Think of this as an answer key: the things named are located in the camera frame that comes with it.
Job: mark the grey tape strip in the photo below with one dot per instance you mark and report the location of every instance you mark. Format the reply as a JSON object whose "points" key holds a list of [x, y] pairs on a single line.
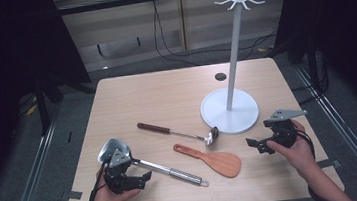
{"points": [[72, 194], [329, 163]]}

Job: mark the dark curtain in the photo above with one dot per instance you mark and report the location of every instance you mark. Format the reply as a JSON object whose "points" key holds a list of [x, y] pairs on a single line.
{"points": [[341, 13], [2, 65]]}

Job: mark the wooden rice paddle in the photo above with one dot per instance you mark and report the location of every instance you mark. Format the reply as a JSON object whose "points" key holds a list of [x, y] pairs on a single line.
{"points": [[223, 164]]}

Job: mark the white utensil rack stand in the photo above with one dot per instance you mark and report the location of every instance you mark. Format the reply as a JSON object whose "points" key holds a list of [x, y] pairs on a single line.
{"points": [[229, 112]]}

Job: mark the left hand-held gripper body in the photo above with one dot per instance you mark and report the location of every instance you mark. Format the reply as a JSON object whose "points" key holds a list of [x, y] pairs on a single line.
{"points": [[121, 180]]}

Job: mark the metal floor rail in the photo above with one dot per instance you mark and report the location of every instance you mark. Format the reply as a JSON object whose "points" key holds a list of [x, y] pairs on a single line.
{"points": [[355, 142], [31, 186]]}

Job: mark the person's right hand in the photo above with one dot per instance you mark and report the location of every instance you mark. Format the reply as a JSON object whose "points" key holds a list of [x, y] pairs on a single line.
{"points": [[300, 158]]}

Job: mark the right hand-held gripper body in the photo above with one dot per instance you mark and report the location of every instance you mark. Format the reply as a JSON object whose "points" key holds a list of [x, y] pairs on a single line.
{"points": [[283, 133]]}

